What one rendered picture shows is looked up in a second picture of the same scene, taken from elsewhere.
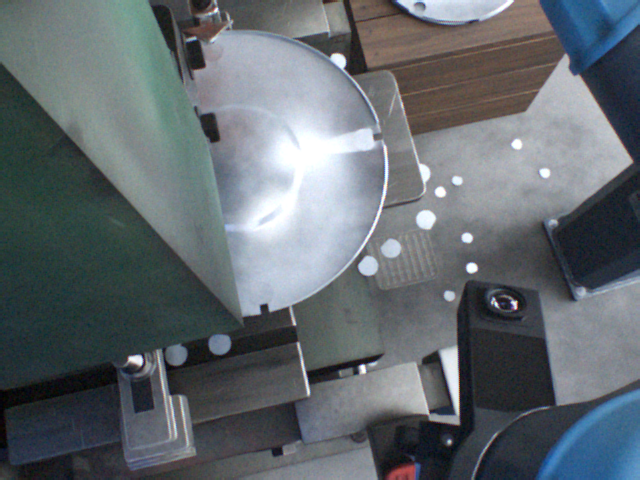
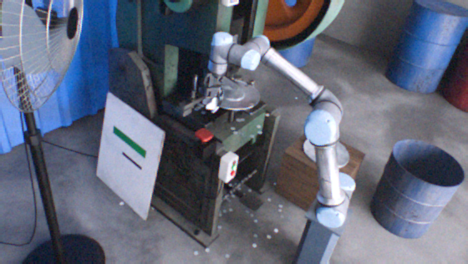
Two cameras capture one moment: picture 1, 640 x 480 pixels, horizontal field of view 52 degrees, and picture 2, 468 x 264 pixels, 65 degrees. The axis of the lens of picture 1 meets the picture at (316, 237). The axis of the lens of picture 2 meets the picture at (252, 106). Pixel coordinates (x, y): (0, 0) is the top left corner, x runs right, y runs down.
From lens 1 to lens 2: 147 cm
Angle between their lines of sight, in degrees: 47
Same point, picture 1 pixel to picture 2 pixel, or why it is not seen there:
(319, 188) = (238, 103)
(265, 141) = (239, 94)
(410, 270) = (250, 204)
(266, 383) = (202, 119)
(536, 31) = not seen: hidden behind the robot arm
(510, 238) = (287, 241)
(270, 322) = (212, 116)
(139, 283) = (213, 27)
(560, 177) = not seen: hidden behind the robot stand
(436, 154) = (291, 210)
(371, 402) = not seen: hidden behind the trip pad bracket
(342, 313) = (223, 133)
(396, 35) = (297, 152)
